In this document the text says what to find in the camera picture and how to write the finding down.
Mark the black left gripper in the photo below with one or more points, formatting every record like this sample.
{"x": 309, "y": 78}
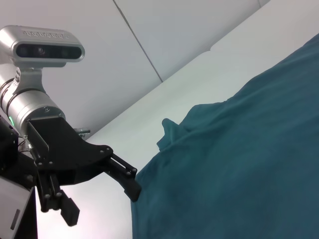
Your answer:
{"x": 64, "y": 154}

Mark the blue shirt with FREE print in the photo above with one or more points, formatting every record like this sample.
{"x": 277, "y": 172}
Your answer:
{"x": 236, "y": 161}

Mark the white robot base panel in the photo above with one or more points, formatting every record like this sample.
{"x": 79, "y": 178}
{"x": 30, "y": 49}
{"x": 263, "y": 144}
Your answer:
{"x": 12, "y": 206}

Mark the black robot torso box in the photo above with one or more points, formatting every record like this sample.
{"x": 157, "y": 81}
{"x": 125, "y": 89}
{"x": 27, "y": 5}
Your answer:
{"x": 10, "y": 154}

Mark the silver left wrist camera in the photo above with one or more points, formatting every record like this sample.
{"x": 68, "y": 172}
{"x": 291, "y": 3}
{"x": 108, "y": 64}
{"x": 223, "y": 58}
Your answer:
{"x": 45, "y": 47}

